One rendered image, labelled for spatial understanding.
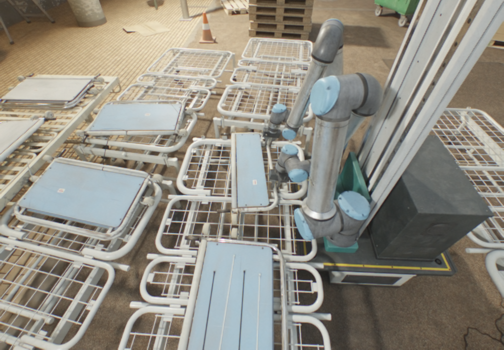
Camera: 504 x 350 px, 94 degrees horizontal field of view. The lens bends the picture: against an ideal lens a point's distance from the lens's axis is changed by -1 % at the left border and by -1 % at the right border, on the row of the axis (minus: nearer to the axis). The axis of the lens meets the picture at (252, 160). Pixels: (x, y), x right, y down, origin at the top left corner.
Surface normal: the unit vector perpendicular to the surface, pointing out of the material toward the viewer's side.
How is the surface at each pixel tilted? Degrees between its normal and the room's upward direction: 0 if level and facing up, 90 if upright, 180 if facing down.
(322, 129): 84
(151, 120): 5
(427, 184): 0
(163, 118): 5
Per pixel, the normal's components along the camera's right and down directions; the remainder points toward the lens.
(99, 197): -0.03, -0.60
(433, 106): -0.06, 0.72
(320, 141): -0.73, 0.42
